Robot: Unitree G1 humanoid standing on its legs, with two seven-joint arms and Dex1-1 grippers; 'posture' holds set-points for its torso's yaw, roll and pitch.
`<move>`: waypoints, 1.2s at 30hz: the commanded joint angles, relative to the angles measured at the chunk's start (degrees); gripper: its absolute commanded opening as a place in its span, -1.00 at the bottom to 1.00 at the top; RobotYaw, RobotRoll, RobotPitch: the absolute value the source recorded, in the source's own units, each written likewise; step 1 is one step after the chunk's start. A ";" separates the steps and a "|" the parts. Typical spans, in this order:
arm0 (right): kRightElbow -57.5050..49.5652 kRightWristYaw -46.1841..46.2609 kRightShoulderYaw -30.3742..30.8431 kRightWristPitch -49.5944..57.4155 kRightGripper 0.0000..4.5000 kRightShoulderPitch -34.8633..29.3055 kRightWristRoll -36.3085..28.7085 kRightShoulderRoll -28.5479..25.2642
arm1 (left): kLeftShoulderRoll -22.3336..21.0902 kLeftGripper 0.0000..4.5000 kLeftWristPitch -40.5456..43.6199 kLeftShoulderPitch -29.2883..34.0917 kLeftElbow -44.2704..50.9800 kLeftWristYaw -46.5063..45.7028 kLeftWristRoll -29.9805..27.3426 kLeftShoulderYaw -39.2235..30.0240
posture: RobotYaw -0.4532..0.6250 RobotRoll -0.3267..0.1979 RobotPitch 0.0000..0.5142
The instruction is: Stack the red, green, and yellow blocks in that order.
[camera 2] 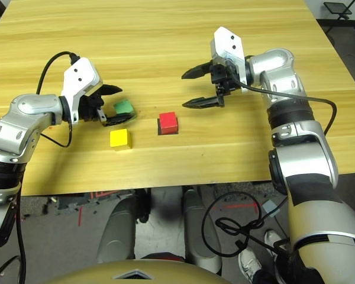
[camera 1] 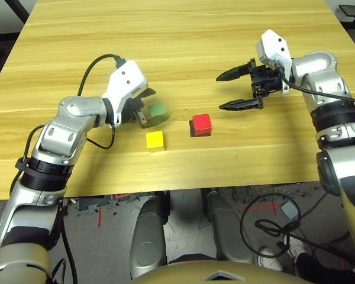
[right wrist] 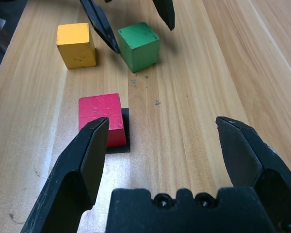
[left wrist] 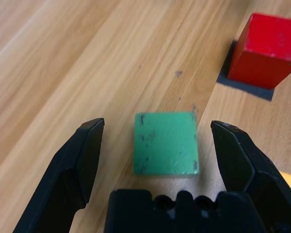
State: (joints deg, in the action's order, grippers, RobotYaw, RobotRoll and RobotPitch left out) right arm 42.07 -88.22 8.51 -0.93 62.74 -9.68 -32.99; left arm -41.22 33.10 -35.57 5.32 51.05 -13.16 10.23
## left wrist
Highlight black square pad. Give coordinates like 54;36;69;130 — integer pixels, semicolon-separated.
216;40;276;102

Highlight red wooden block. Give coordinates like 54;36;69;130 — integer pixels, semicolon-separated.
227;12;291;90

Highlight green wooden block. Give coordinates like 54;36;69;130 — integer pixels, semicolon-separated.
132;111;200;178

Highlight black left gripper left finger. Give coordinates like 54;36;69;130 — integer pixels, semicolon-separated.
12;118;105;233

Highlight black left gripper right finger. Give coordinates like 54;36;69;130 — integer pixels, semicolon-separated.
210;120;291;233

